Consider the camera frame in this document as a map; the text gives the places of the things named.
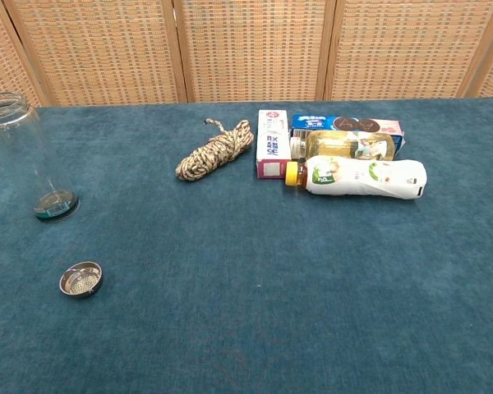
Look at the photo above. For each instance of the clear glass jar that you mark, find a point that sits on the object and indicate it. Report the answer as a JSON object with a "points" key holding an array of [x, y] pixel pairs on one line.
{"points": [[12, 143]]}

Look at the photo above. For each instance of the white pink toothpaste box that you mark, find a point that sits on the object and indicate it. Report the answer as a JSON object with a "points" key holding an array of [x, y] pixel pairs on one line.
{"points": [[273, 143]]}

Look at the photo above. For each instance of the blue pink cookie box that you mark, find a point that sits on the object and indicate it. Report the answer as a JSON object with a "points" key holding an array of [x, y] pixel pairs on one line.
{"points": [[333, 122]]}

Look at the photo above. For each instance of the blue table cloth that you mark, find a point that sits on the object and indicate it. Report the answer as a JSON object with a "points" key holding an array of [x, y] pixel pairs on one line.
{"points": [[246, 287]]}

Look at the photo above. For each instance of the clear bottle yellow liquid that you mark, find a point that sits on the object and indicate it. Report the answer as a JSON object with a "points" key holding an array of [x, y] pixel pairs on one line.
{"points": [[337, 145]]}

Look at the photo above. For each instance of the white label bottle yellow cap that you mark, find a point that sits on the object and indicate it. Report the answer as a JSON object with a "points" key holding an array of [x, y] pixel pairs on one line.
{"points": [[361, 180]]}

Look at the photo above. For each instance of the metal strainer lid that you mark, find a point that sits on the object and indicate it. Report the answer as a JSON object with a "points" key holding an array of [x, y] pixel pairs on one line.
{"points": [[80, 281]]}

